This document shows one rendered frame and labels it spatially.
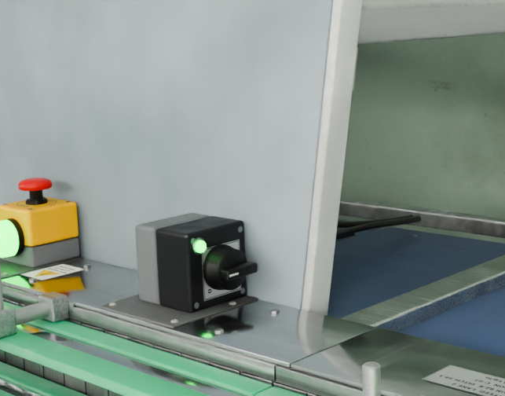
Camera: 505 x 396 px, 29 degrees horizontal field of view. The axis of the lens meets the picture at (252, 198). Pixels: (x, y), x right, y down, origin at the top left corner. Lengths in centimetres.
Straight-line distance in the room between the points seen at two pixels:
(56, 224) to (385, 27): 46
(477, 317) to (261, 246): 22
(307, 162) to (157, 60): 23
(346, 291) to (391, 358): 28
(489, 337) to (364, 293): 19
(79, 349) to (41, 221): 27
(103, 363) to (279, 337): 16
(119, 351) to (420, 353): 28
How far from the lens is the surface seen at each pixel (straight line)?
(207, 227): 97
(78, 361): 92
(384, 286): 111
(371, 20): 100
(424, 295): 102
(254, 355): 85
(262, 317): 94
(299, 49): 93
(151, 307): 99
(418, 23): 107
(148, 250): 99
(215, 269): 95
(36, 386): 108
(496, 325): 98
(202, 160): 103
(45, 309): 103
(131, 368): 89
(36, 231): 118
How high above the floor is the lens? 144
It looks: 45 degrees down
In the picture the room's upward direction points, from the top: 103 degrees counter-clockwise
